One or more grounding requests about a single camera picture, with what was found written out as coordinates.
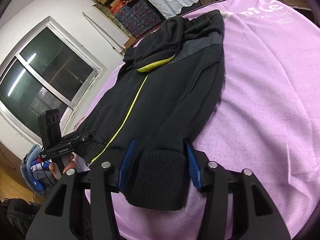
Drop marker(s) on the stack of patterned fabric boxes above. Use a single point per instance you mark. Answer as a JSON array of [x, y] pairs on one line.
[[140, 15]]

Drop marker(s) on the white boards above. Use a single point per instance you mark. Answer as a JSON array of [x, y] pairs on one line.
[[107, 27]]

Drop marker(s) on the white framed window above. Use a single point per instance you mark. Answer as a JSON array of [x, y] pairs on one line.
[[50, 62]]

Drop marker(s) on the black bag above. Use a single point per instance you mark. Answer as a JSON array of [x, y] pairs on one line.
[[17, 217]]

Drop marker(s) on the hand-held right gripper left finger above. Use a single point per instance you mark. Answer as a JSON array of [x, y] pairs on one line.
[[127, 160]]

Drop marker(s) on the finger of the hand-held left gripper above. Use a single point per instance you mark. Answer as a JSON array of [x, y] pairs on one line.
[[80, 137]]

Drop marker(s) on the black zip jacket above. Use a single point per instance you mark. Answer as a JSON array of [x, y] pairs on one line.
[[162, 92]]

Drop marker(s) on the person's left hand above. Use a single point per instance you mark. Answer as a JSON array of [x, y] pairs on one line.
[[70, 163]]

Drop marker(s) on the blue clothes pile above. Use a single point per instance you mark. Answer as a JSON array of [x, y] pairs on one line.
[[30, 162]]

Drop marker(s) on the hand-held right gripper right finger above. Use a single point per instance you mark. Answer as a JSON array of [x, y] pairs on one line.
[[191, 162]]

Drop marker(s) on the pink tablecloth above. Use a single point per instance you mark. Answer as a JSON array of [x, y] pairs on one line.
[[262, 105]]

